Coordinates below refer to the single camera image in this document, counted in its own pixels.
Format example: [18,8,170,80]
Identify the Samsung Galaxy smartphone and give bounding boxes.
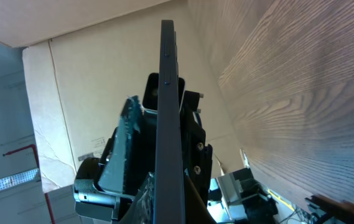
[154,20,185,224]

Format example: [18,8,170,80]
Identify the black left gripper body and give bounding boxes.
[73,90,213,224]

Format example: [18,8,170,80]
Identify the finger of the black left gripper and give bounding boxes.
[98,96,144,196]

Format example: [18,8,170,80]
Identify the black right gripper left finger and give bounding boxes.
[119,172,155,224]

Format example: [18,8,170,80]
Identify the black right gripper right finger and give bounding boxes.
[184,175,216,224]

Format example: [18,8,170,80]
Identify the cardboard box wall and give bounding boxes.
[0,1,243,192]

